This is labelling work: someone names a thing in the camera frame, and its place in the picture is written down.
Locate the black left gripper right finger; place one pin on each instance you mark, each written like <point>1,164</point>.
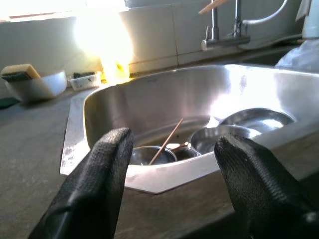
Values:
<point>254,184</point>

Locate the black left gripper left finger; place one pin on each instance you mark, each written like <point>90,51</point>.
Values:
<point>99,174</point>

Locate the large steel bowl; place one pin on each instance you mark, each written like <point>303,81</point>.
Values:
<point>259,119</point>

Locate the stainless steel kitchen sink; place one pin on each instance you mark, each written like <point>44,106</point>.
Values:
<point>154,99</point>

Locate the small steel bowl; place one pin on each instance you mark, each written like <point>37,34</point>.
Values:
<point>142,155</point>

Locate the medium steel bowl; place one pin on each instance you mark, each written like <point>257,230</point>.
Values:
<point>204,140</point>

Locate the wooden chopstick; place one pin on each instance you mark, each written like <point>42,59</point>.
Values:
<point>210,7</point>
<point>165,142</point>

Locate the small steel cup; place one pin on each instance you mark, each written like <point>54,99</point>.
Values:
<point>185,153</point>

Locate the wooden spoon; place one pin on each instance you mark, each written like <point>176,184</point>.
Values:
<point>180,145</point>

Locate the clear plastic container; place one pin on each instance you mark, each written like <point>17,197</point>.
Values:
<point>83,82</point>

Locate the white bowl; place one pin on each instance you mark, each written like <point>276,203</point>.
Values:
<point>47,87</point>

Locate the yellow dish soap bottle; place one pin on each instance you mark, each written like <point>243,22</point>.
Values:
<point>117,72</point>

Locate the green cloth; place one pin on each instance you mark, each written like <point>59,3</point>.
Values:
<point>6,103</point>

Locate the yellow sponge with dark pad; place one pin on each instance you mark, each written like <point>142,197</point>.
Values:
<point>22,71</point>

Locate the clear plastic bag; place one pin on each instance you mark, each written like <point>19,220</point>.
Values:
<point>301,59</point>

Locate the chrome sink faucet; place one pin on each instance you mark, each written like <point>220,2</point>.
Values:
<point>224,42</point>

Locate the white jug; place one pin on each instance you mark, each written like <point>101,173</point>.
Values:
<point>311,22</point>

